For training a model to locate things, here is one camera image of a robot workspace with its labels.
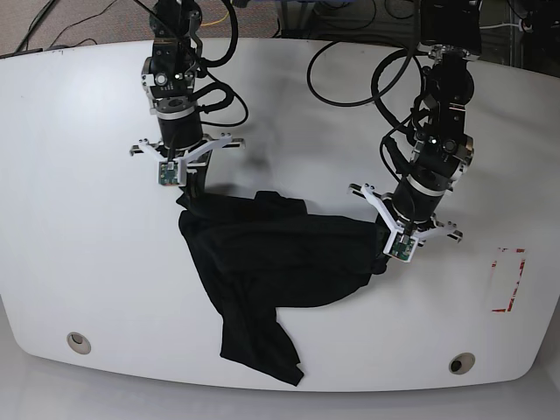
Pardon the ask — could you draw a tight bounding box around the right table cable grommet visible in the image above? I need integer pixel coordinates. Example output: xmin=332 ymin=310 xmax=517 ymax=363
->
xmin=449 ymin=353 xmax=476 ymax=375

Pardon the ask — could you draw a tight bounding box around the red tape rectangle marking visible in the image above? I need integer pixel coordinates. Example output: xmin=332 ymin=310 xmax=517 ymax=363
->
xmin=486 ymin=248 xmax=527 ymax=313

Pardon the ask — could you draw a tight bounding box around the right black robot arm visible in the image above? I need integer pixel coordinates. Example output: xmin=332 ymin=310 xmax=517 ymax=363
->
xmin=129 ymin=1 xmax=244 ymax=200

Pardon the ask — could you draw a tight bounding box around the left table cable grommet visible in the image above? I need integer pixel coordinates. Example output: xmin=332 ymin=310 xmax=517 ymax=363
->
xmin=66 ymin=332 xmax=92 ymax=355

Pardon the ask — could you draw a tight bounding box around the yellow cable on floor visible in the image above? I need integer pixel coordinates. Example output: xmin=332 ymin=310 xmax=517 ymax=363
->
xmin=200 ymin=0 xmax=232 ymax=27

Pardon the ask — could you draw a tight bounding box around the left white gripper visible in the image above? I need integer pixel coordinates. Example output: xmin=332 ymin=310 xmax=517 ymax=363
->
xmin=348 ymin=184 xmax=463 ymax=274

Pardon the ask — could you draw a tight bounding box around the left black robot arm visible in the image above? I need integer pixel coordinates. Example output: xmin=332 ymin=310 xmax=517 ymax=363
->
xmin=315 ymin=1 xmax=481 ymax=267

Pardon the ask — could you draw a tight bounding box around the table cable grommet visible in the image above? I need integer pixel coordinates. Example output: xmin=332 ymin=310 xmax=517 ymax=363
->
xmin=449 ymin=353 xmax=476 ymax=375
xmin=66 ymin=332 xmax=92 ymax=355

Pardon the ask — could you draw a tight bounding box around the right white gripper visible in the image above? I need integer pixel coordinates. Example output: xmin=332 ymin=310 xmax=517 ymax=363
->
xmin=129 ymin=133 xmax=244 ymax=203

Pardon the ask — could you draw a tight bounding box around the black cable on floor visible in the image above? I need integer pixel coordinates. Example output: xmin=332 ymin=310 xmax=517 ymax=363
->
xmin=17 ymin=0 xmax=119 ymax=52

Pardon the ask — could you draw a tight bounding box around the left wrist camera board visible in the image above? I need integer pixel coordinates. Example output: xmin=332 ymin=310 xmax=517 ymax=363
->
xmin=383 ymin=232 xmax=417 ymax=263

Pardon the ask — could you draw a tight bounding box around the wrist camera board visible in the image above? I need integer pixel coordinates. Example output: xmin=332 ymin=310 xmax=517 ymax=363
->
xmin=383 ymin=232 xmax=417 ymax=263
xmin=158 ymin=161 xmax=179 ymax=186

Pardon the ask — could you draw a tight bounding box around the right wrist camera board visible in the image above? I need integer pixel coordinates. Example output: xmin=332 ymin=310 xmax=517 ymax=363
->
xmin=158 ymin=161 xmax=179 ymax=186

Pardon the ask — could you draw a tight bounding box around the black t-shirt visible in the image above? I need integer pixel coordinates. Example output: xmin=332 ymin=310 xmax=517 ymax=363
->
xmin=178 ymin=191 xmax=380 ymax=386

